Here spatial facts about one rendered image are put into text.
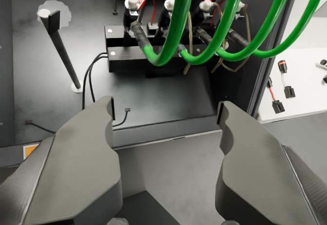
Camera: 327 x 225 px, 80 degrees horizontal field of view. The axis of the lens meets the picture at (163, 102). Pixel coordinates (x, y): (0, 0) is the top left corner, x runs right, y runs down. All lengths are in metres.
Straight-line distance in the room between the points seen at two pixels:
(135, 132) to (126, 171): 0.97
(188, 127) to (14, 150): 0.40
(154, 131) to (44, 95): 0.34
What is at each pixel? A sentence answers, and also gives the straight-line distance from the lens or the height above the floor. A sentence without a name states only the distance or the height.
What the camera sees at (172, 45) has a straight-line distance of 0.20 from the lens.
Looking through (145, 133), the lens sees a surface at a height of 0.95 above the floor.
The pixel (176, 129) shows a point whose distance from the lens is 0.53.
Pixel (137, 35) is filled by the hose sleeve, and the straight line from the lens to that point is 0.35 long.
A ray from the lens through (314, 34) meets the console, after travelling 0.81.
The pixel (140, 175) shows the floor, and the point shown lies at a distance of 1.47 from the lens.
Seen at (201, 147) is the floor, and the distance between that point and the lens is 1.61.
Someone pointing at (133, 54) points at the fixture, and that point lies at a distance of 0.53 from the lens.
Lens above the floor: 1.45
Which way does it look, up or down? 69 degrees down
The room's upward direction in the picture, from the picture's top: 47 degrees clockwise
